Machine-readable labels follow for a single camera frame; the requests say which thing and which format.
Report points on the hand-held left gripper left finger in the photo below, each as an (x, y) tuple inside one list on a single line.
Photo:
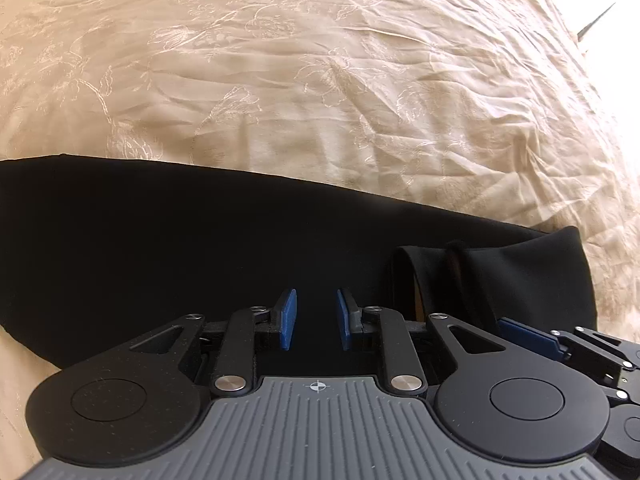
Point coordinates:
[(288, 319)]

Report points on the black pants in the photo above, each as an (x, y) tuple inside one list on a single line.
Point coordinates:
[(150, 240)]

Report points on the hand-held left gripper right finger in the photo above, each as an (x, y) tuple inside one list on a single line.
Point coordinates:
[(345, 320)]

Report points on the beige embroidered bedspread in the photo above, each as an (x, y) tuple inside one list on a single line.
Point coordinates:
[(325, 70)]

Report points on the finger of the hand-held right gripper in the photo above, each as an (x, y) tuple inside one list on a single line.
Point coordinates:
[(530, 336)]

